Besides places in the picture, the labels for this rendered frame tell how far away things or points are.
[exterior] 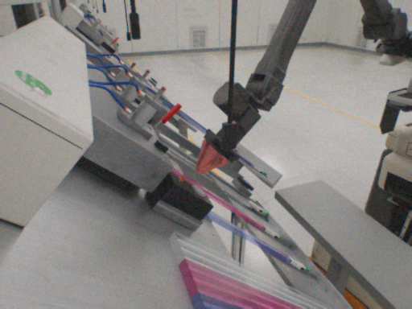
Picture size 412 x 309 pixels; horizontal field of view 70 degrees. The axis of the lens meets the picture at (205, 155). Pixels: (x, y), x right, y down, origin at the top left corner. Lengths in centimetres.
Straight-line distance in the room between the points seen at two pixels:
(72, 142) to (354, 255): 98
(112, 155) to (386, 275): 90
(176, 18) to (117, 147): 809
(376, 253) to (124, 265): 95
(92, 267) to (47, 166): 8
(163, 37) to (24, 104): 817
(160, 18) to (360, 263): 774
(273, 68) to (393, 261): 71
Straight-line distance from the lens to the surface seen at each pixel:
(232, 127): 47
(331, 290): 79
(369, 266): 108
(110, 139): 35
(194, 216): 42
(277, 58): 75
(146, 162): 37
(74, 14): 164
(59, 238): 25
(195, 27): 857
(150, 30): 826
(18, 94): 20
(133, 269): 27
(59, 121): 20
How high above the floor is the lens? 132
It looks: 28 degrees down
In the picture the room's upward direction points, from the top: straight up
